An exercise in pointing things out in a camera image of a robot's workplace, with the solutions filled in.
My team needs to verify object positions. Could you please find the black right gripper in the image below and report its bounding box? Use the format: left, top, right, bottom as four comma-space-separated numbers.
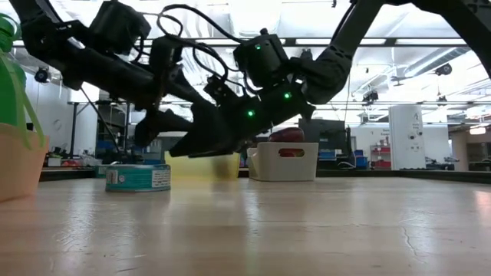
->
133, 75, 316, 159

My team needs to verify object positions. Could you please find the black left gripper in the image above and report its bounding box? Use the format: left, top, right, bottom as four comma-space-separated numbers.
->
147, 36, 210, 105

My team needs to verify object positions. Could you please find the tin can blue label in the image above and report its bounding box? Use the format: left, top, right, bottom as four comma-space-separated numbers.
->
105, 163, 172, 193

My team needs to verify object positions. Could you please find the dark maroon toy fruit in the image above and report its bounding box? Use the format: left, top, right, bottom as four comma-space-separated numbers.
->
267, 126, 306, 159

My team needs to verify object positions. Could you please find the green plastic squeeze bottle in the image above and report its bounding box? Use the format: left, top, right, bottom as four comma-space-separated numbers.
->
0, 13, 45, 149

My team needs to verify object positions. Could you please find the yellow translucent plastic bin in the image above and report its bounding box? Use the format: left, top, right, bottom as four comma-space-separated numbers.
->
164, 151, 241, 181

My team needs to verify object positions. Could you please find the black slanted rod with foot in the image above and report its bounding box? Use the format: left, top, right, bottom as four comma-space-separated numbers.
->
79, 88, 120, 151

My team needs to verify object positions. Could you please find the grey plastic bin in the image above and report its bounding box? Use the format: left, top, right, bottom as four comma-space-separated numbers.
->
247, 142, 320, 182

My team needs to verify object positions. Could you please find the black monitor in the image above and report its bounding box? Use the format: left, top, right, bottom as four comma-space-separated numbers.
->
298, 117, 348, 151

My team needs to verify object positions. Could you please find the white pillar with signs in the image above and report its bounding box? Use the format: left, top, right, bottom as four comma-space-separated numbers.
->
387, 105, 427, 172

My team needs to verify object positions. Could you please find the black overhead crossbar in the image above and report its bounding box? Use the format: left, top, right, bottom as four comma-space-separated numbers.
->
11, 38, 491, 48

